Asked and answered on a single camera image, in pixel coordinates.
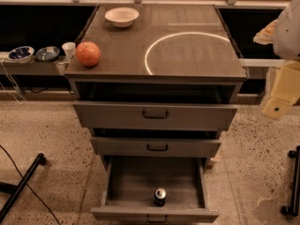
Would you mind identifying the black stand leg left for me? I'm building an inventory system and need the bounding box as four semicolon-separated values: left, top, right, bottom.
0;153;46;223

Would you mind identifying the white paper cup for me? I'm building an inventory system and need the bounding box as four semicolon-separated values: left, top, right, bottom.
62;42;76;61

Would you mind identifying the blue patterned bowl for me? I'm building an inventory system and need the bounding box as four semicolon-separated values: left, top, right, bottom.
8;46;35;64

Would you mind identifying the grey side shelf right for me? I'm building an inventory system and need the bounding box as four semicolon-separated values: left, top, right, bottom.
240;58;284;80

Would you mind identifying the grey middle drawer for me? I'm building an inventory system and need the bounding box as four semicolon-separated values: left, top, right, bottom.
91;137;220;158

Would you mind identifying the grey drawer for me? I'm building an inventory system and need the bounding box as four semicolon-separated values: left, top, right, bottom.
91;157;218;223
91;137;220;158
74;101;237;131

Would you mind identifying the grey blue bowl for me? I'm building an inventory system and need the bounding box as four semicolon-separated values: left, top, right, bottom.
36;46;60;62

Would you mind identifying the white bowl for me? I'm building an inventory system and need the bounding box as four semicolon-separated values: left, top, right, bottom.
105;7;139;28

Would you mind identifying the grey side shelf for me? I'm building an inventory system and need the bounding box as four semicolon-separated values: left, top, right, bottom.
0;52;68;76
240;58;284;80

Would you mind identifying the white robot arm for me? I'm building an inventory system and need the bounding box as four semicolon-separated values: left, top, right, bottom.
253;0;300;119

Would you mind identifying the grey top drawer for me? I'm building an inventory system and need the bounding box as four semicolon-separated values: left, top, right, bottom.
74;101;237;131

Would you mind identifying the grey side shelf left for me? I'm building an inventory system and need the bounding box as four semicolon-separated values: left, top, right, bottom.
0;52;68;76

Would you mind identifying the grey drawer cabinet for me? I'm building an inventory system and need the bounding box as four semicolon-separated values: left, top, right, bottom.
64;3;248;171

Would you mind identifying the grey bottom drawer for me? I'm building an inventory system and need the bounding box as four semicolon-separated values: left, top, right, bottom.
91;157;218;223

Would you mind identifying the dark pepsi can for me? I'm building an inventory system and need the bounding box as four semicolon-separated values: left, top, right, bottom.
154;187;167;207

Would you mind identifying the black stand leg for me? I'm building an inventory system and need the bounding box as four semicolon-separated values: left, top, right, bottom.
280;145;300;217
0;153;46;223

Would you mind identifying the black stand leg right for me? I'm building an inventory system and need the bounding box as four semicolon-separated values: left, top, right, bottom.
280;145;300;217

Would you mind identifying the red apple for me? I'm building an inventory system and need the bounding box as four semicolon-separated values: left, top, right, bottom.
76;41;100;67

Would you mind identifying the white cable on shelf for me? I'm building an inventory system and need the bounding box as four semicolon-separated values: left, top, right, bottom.
0;58;26;102

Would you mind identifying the black floor cable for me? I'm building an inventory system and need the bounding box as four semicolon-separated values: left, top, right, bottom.
0;144;62;225

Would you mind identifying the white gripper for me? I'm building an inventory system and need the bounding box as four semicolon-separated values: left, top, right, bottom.
262;61;300;119

